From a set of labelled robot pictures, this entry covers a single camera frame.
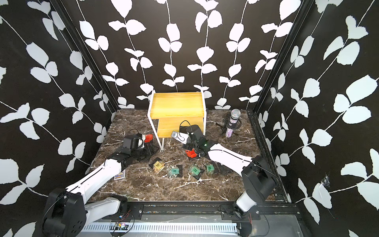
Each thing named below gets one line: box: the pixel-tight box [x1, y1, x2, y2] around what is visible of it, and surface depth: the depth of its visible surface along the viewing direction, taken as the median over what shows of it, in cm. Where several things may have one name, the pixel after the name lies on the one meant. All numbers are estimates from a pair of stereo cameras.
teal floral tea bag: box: [167, 167, 181, 178], surface depth 90 cm
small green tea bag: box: [206, 164, 215, 175], surface depth 90 cm
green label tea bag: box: [188, 164, 201, 177], surface depth 90 cm
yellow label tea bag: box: [152, 160, 166, 173], surface depth 92 cm
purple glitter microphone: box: [225, 108, 241, 139], surface depth 81 cm
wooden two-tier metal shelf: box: [147, 89, 207, 152], surface depth 77 cm
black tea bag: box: [185, 148, 198, 158], surface depth 97 cm
